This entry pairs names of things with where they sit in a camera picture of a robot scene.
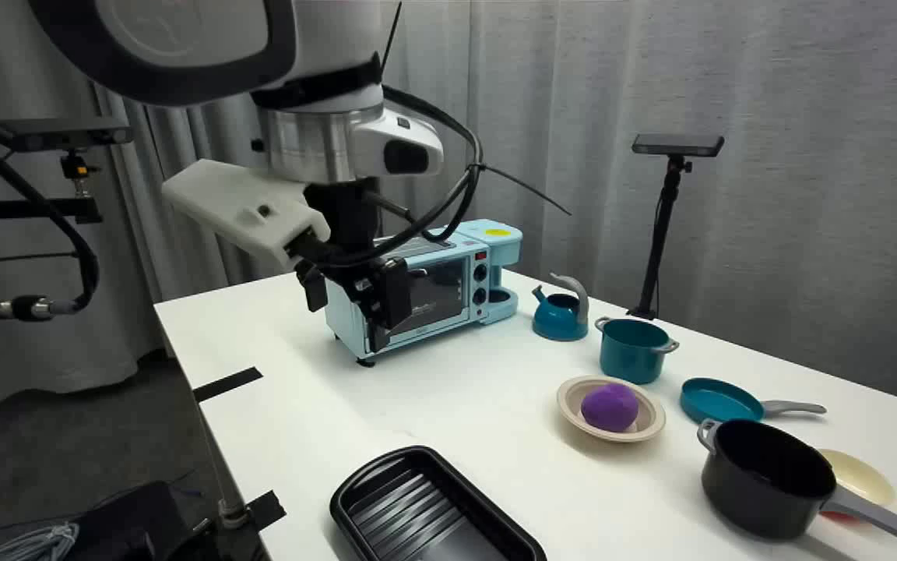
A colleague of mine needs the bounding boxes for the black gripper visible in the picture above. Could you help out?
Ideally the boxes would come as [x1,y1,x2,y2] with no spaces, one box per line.
[290,178,417,356]

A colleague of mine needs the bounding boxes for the purple round toy object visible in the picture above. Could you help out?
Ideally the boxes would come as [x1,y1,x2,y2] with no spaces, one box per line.
[578,381,646,433]

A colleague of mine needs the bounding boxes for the beige plate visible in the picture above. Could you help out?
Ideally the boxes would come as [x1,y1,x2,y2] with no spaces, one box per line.
[556,373,669,448]

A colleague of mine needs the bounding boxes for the light blue toy oven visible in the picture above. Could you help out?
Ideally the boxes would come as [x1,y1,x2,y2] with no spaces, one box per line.
[322,214,525,367]

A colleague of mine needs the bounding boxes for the black tape strip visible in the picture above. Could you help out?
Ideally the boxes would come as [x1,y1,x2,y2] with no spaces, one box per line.
[191,363,264,406]

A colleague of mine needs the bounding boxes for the teal mug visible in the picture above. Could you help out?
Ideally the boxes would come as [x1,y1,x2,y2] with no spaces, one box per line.
[530,272,593,342]

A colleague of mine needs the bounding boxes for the black table clamp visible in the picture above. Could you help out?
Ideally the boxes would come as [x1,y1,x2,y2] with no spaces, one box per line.
[242,490,290,534]

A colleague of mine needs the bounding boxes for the black baking tray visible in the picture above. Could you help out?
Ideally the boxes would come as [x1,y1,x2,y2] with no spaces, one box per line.
[327,443,550,561]

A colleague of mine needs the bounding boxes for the teal toy pot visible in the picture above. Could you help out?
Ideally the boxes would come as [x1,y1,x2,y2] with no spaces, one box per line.
[593,315,683,386]

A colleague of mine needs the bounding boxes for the black stand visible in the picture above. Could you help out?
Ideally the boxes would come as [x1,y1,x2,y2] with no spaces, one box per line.
[627,131,730,321]

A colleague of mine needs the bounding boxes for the teal toy frying pan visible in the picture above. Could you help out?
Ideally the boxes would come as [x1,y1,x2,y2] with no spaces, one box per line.
[676,373,830,426]

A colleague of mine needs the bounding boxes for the clear plastic bag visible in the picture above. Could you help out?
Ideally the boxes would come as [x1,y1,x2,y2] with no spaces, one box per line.
[0,518,83,561]

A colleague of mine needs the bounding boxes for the small cream dish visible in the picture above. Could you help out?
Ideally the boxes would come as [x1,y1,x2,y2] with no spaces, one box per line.
[819,445,897,512]

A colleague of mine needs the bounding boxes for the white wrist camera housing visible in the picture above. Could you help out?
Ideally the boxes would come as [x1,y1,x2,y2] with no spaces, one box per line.
[159,156,332,277]

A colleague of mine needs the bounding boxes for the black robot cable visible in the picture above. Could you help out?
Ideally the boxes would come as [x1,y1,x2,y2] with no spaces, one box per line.
[0,85,488,324]

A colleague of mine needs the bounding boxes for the black camera on clamp arm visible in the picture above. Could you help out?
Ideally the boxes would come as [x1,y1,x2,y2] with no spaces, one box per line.
[0,115,137,227]

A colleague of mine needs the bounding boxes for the black saucepan grey handle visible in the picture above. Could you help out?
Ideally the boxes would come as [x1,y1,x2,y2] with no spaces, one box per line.
[695,414,897,547]

